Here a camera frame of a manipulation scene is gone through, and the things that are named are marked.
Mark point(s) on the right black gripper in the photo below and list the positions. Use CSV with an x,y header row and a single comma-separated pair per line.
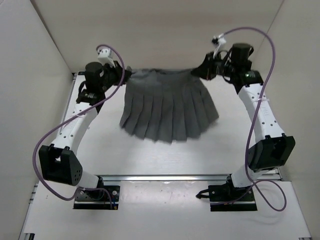
x,y
205,70

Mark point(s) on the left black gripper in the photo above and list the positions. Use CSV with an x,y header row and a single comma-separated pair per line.
x,y
118,67

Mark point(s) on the grey pleated skirt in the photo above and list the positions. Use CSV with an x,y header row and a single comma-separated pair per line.
x,y
167,105

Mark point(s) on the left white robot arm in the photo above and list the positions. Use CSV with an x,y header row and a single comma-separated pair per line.
x,y
58,161

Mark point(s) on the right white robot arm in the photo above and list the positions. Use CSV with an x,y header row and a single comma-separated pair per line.
x,y
272,146

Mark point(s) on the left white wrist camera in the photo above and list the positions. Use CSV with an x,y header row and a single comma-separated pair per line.
x,y
105,56

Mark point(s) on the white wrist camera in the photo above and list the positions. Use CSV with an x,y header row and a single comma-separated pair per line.
x,y
218,41
105,56

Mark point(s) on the left aluminium table rail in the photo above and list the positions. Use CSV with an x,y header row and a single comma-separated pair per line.
x,y
66,100

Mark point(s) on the aluminium table rail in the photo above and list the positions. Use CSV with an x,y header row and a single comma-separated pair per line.
x,y
283,174
66,100

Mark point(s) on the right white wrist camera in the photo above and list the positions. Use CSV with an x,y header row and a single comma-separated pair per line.
x,y
218,41

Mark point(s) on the right aluminium table rail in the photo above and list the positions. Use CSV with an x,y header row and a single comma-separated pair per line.
x,y
283,174

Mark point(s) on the front aluminium rail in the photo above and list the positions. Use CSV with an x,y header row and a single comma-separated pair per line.
x,y
165,178

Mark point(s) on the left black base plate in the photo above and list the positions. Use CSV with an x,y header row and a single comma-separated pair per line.
x,y
107,199

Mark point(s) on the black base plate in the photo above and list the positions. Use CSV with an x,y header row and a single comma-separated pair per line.
x,y
227,198
107,199

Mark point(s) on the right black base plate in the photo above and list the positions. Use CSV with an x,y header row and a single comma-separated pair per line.
x,y
227,198

